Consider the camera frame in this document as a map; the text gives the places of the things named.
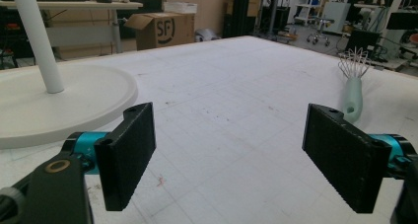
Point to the open cardboard box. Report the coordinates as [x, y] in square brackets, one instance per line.
[162, 29]

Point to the black metal stand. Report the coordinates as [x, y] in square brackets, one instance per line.
[242, 11]

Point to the rolling stool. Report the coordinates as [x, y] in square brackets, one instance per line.
[319, 31]

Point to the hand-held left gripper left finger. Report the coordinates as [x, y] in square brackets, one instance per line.
[126, 161]

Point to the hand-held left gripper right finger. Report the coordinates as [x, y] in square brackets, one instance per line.
[345, 158]

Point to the black monitor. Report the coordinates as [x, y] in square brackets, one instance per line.
[402, 20]

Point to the white round lamp stand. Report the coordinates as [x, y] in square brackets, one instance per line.
[49, 95]

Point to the white plastic container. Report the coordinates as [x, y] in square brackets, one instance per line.
[180, 7]

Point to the stacked cardboard box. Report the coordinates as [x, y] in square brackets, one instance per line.
[253, 0]

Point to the wooden desk with metal legs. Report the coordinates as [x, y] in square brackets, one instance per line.
[79, 16]

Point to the white shelf unit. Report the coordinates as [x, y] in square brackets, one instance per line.
[308, 7]

